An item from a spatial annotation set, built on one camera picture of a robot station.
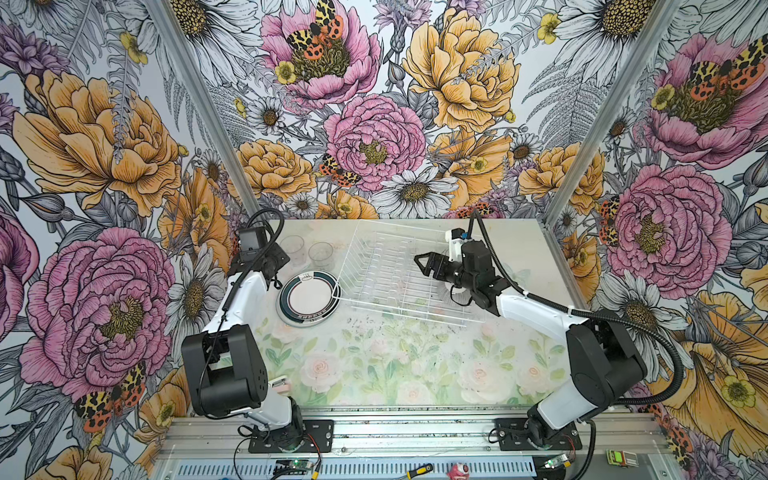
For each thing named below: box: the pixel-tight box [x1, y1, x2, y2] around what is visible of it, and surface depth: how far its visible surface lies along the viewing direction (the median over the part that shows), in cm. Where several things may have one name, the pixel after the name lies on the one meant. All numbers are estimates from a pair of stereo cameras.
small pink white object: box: [268, 375, 291, 394], surface depth 83 cm
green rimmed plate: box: [275, 270, 343, 328], surface depth 97 cm
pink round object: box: [446, 464, 470, 480], surface depth 67 cm
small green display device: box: [606, 448, 639, 468], surface depth 70 cm
